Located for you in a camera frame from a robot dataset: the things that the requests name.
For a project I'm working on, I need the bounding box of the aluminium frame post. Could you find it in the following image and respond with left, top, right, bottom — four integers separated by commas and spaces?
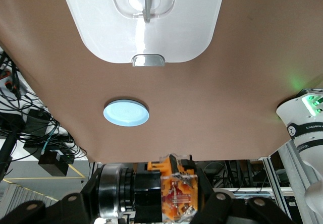
262, 142, 307, 202

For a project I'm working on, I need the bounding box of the light blue plate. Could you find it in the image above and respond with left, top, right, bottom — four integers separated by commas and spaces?
102, 98, 150, 127

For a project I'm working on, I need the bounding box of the black floor cable tangle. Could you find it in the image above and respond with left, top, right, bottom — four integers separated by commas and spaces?
0, 48, 88, 160

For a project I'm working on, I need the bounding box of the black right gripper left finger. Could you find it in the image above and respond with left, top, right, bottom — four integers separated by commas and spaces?
0, 163, 104, 224

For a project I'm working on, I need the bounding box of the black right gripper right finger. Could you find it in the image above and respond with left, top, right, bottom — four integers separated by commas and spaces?
195, 170, 296, 224

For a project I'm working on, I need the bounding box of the black pole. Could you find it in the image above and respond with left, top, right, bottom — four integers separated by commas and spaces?
0, 132, 16, 182

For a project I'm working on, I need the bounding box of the white lidded storage box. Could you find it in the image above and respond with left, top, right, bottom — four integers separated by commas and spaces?
58, 0, 227, 68

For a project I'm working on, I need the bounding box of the black square block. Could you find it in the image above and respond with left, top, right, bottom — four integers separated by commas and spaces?
38, 149, 70, 177

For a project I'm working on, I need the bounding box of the brown table mat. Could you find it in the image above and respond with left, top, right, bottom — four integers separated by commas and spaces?
0, 0, 323, 164

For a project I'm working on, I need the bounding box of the black power adapter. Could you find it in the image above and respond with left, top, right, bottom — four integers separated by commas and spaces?
23, 107, 54, 137

